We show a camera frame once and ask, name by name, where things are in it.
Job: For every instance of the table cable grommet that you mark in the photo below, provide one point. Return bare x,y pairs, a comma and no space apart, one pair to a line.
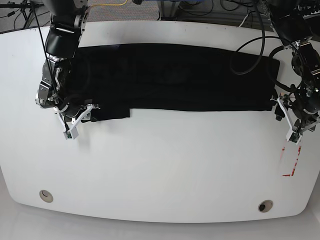
265,206
46,196

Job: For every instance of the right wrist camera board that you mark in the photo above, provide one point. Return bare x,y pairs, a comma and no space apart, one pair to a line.
71,134

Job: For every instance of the left table cable grommet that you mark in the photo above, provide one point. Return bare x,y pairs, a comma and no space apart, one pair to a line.
46,196

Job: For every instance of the black tripod stand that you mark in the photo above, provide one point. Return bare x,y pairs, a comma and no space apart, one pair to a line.
20,8

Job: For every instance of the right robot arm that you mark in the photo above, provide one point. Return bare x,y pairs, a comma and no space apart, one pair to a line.
58,89

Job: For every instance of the black T-shirt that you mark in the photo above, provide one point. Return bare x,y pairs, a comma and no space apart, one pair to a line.
120,78

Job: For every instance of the right table cable grommet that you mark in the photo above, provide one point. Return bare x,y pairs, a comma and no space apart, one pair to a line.
265,206

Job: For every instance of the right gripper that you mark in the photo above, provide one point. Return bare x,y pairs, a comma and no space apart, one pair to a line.
71,116

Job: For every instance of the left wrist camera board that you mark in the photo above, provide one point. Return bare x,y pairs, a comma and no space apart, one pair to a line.
293,137

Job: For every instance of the aluminium frame post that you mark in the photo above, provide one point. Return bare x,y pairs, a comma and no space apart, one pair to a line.
168,9

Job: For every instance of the red tape rectangle marking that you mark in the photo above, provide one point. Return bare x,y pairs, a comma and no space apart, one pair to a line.
289,159

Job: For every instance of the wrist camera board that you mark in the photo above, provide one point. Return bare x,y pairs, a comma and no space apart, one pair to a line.
293,137
71,134

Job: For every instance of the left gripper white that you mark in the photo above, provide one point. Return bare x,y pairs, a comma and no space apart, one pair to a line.
301,114

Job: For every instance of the white power strip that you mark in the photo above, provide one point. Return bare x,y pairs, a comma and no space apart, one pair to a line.
310,10

